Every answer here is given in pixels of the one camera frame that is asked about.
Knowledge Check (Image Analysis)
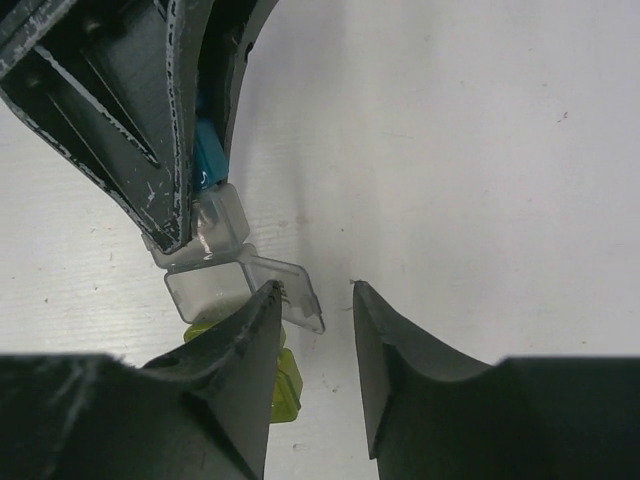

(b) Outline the weekly pill organizer strip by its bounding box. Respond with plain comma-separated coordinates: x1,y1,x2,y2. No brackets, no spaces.
142,89,326,426

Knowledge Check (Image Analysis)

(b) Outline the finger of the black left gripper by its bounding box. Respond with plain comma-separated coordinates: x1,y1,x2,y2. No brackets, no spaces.
197,0,277,180
1,1,198,251

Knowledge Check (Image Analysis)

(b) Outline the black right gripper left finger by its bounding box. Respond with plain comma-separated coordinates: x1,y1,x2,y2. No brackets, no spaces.
1,281,281,479

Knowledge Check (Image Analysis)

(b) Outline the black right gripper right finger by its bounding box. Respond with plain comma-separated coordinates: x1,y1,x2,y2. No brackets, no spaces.
353,281,639,479

